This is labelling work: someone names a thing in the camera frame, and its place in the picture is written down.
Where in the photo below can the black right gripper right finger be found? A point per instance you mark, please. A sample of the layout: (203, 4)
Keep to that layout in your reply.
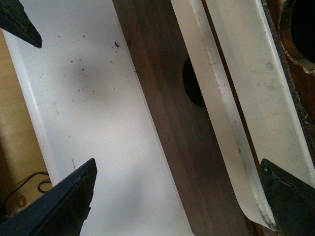
(292, 201)

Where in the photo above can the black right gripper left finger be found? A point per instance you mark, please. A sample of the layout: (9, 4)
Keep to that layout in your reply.
(59, 212)

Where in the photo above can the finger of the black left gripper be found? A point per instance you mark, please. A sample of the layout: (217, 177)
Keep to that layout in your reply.
(14, 20)

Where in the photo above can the white drawer handle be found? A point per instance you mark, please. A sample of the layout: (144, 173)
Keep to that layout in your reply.
(246, 95)

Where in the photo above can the brown wooden drawer cabinet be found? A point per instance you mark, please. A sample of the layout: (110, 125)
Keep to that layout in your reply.
(251, 221)

